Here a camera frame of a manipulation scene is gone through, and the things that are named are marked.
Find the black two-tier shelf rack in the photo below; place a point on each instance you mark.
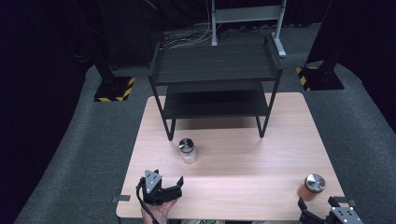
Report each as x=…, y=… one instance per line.
x=214, y=63

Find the person's left hand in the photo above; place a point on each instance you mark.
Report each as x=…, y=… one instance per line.
x=157, y=213

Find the grey tape tab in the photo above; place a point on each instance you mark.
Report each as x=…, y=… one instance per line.
x=121, y=198

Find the glass jar of orange powder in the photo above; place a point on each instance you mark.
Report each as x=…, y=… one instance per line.
x=313, y=185

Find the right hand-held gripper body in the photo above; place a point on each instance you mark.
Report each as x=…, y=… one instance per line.
x=344, y=216

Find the glass jar of white powder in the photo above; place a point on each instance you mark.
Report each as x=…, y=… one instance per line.
x=187, y=151

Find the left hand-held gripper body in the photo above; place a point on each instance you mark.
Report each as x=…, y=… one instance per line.
x=155, y=194

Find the black stand with striped base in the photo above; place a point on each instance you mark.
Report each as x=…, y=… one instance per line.
x=113, y=88
x=320, y=77

